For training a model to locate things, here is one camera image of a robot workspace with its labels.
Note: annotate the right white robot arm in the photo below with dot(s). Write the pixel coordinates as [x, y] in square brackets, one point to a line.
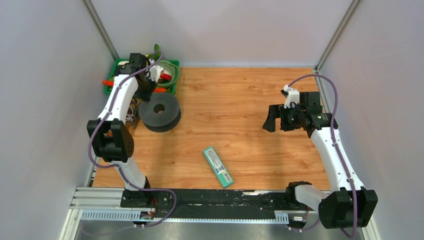
[348, 204]

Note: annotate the teal rectangular box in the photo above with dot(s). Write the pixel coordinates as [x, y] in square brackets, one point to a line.
[218, 167]

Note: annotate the green plastic tray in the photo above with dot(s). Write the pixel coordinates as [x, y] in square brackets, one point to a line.
[121, 61]

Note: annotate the clear box of wires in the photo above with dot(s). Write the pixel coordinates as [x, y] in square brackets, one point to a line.
[132, 117]

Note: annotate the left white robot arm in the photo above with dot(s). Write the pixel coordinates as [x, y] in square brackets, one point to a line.
[111, 145]

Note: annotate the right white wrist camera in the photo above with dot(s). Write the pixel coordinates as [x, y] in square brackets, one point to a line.
[292, 96]

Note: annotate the red toy chili pepper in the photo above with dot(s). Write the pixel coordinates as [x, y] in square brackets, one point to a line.
[166, 77]

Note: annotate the aluminium frame rail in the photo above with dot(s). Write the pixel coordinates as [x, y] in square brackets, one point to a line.
[103, 204]

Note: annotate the dark grey cable spool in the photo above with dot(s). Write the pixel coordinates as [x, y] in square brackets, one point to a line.
[161, 114]

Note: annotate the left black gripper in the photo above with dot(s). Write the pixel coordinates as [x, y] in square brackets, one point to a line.
[145, 97]

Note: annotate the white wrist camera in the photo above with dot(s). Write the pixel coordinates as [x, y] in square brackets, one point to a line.
[155, 70]
[292, 96]

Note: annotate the orange toy carrot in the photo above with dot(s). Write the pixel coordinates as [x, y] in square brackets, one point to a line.
[109, 83]

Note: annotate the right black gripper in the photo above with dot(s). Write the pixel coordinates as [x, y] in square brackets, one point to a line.
[277, 111]

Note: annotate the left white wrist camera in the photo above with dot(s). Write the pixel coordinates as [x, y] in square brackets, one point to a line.
[155, 70]

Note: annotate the orange toy sausage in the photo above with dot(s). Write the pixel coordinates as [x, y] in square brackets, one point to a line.
[160, 90]

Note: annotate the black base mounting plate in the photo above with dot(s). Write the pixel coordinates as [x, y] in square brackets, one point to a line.
[225, 204]

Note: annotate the green toy leaf vegetable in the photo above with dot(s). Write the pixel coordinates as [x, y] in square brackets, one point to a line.
[157, 53]

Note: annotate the green toy long beans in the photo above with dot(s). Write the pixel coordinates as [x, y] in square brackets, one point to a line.
[171, 67]

